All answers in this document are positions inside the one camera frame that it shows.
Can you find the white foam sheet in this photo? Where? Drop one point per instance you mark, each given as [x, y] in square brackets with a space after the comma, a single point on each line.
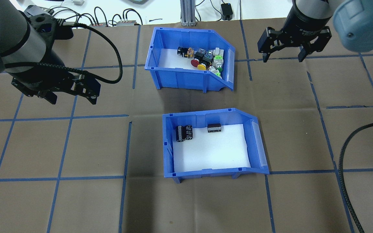
[170, 60]

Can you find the green button white label block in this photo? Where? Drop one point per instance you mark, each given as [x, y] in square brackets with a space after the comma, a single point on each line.
[218, 60]

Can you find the small grey connector box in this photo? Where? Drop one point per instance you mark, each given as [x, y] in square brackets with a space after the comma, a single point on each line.
[97, 24]
[126, 23]

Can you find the short black brown capacitor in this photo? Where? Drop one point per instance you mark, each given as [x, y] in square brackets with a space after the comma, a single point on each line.
[214, 127]

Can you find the red button green contact block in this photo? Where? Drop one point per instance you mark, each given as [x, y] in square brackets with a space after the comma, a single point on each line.
[217, 73]

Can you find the blue plastic button bin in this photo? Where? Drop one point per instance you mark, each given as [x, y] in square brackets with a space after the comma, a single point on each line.
[180, 79]

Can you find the red mushroom push button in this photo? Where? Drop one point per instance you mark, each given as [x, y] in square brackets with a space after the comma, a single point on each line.
[195, 63]

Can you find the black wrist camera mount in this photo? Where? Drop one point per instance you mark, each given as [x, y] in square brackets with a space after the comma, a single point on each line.
[42, 24]

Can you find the black button orange contact block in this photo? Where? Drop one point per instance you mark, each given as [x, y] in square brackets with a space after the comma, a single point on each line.
[183, 51]

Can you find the green button white contact block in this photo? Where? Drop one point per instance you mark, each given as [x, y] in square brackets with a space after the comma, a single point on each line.
[218, 51]

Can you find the black cylindrical capacitor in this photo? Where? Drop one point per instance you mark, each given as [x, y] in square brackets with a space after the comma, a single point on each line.
[189, 132]
[180, 134]

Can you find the blue plastic capacitor bin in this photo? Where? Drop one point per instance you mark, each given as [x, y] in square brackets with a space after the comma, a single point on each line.
[168, 161]

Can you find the yellow mushroom push button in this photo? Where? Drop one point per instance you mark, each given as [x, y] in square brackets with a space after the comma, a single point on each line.
[201, 67]

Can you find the black power adapter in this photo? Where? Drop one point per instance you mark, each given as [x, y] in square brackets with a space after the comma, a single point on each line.
[227, 11]

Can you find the aluminium camera post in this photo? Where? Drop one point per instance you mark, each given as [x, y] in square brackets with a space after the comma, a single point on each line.
[189, 13]

